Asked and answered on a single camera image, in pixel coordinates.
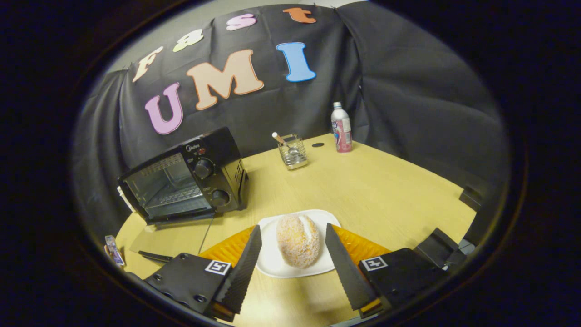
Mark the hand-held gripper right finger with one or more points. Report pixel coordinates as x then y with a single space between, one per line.
345 272

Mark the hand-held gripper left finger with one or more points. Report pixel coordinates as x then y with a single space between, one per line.
243 272

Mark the round crumb-coated bread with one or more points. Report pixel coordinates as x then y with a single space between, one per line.
297 240

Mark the black toaster oven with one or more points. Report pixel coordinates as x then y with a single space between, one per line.
218 150

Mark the white square plate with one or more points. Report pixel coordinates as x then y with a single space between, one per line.
272 261

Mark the small colourful packet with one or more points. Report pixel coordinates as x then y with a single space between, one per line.
113 250

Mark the pink and white bottle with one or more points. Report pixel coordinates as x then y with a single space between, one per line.
342 131

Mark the black backdrop cloth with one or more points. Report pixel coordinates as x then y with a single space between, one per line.
399 91

